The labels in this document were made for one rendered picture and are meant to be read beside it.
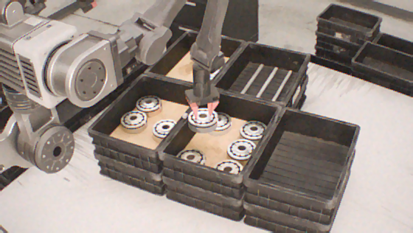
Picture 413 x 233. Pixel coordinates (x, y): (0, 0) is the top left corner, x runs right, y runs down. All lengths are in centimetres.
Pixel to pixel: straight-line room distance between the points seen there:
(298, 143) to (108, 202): 73
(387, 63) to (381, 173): 123
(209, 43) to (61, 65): 58
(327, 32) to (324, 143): 154
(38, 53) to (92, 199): 89
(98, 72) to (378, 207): 113
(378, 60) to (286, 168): 150
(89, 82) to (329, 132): 100
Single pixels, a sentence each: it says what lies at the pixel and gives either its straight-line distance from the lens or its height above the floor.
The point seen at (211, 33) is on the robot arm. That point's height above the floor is 130.
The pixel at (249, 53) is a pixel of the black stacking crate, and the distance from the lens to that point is 215.
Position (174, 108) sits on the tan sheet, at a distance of 190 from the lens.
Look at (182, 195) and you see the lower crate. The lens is 165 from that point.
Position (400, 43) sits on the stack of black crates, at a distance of 333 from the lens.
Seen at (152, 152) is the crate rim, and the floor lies 93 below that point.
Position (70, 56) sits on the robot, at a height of 150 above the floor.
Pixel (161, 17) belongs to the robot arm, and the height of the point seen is 148.
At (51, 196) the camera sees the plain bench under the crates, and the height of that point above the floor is 70.
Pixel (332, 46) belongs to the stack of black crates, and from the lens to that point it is 322.
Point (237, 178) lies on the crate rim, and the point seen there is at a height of 93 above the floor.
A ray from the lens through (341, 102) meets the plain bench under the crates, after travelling 219.
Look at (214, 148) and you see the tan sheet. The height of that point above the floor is 83.
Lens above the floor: 197
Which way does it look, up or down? 38 degrees down
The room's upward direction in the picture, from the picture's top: 4 degrees counter-clockwise
